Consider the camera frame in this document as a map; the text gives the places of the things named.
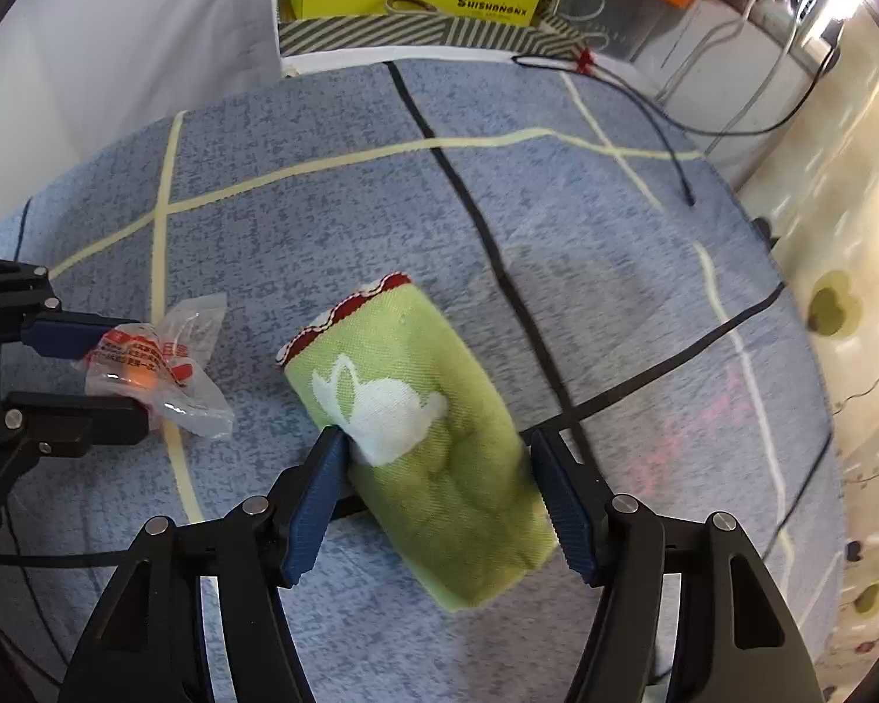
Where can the striped cardboard box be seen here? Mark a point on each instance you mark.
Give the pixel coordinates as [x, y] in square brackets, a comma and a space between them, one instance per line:
[425, 33]

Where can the clear plastic wrapper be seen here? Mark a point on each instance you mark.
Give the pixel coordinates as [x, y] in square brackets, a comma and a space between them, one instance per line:
[176, 381]

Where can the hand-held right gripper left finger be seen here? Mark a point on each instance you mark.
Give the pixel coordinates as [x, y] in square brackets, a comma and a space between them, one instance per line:
[315, 520]

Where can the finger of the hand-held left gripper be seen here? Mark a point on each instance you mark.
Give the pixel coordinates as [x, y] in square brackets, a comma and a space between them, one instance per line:
[66, 337]
[80, 425]

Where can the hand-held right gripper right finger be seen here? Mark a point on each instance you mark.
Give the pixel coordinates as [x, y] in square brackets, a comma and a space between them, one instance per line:
[564, 512]

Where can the green rabbit towel roll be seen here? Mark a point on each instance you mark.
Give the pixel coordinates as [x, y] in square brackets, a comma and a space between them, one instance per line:
[425, 454]

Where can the heart print curtain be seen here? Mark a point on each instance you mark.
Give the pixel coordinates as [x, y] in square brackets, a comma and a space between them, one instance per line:
[850, 271]

